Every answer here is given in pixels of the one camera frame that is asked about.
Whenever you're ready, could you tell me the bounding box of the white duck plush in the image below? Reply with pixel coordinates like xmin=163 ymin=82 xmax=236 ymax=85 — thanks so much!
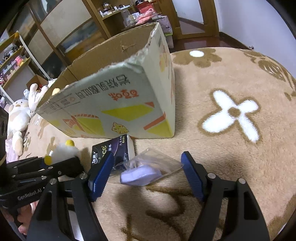
xmin=44 ymin=140 xmax=81 ymax=166

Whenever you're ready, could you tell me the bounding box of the black tissue pack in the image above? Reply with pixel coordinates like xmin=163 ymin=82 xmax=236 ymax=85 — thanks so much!
xmin=91 ymin=134 xmax=135 ymax=166

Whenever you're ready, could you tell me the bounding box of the purple item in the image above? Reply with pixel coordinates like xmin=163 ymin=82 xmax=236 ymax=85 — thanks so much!
xmin=109 ymin=148 xmax=183 ymax=186

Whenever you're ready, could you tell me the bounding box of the yellow plush toy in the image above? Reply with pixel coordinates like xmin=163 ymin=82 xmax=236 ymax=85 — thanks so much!
xmin=52 ymin=88 xmax=60 ymax=96

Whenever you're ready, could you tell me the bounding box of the person's left hand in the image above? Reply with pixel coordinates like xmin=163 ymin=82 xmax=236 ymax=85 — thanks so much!
xmin=17 ymin=201 xmax=38 ymax=235

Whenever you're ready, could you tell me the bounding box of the large white dog plush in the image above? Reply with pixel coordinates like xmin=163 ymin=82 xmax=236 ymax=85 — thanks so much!
xmin=7 ymin=99 xmax=35 ymax=156

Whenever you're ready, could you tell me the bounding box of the white pink bunny plush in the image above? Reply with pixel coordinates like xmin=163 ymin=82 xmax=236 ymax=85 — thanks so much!
xmin=28 ymin=83 xmax=49 ymax=111

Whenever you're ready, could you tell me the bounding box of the brown cardboard box on floor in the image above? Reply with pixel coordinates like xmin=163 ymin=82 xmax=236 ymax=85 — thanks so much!
xmin=26 ymin=75 xmax=48 ymax=91

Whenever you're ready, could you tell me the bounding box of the open cardboard box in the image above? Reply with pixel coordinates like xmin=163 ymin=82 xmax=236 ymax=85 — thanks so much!
xmin=36 ymin=22 xmax=175 ymax=138

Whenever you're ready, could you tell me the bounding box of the white ladder shelf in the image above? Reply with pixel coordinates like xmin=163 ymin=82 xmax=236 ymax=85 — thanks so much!
xmin=1 ymin=32 xmax=50 ymax=103

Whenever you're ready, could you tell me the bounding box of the beige flower blanket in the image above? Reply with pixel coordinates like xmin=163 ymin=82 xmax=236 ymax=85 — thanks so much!
xmin=21 ymin=47 xmax=296 ymax=241

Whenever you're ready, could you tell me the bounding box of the wooden wardrobe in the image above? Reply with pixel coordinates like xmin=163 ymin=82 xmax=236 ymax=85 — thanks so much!
xmin=6 ymin=0 xmax=139 ymax=77

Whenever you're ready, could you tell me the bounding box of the clear plastic storage bin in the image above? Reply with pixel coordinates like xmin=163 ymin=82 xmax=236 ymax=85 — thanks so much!
xmin=158 ymin=16 xmax=174 ymax=49

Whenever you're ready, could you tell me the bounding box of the wooden door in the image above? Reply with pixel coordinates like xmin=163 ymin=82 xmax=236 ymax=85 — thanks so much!
xmin=158 ymin=0 xmax=219 ymax=40

